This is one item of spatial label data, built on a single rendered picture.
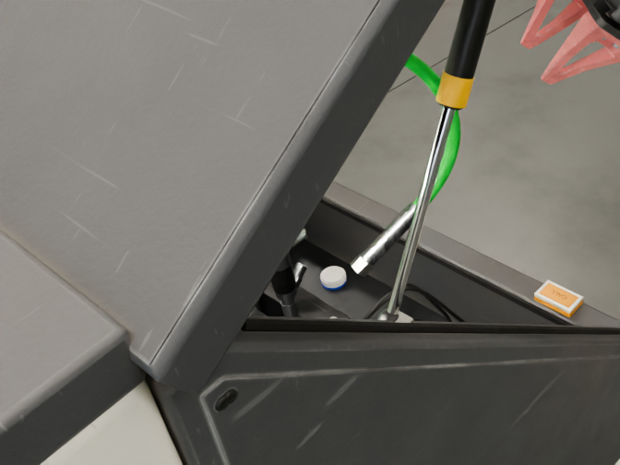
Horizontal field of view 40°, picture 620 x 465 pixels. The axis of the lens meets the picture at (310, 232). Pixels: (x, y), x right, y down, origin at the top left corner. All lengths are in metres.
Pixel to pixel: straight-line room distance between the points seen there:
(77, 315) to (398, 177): 2.47
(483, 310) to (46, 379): 0.87
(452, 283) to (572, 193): 1.59
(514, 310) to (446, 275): 0.11
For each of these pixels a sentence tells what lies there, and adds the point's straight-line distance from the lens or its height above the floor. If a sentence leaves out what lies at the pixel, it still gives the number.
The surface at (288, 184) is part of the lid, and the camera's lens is 0.36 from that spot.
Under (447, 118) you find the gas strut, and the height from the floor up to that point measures 1.45.
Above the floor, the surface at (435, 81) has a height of 1.31.
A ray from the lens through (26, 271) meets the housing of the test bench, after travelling 0.41.
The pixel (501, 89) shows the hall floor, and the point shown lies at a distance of 3.20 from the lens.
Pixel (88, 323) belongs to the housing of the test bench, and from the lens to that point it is 0.37.
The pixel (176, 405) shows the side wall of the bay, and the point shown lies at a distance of 0.41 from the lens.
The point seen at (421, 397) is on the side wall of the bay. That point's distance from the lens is 0.60.
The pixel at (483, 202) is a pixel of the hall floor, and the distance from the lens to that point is 2.70.
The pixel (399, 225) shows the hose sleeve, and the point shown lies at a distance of 0.91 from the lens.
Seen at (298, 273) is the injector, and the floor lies 1.05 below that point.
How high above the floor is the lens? 1.75
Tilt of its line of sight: 41 degrees down
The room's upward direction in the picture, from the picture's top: 11 degrees counter-clockwise
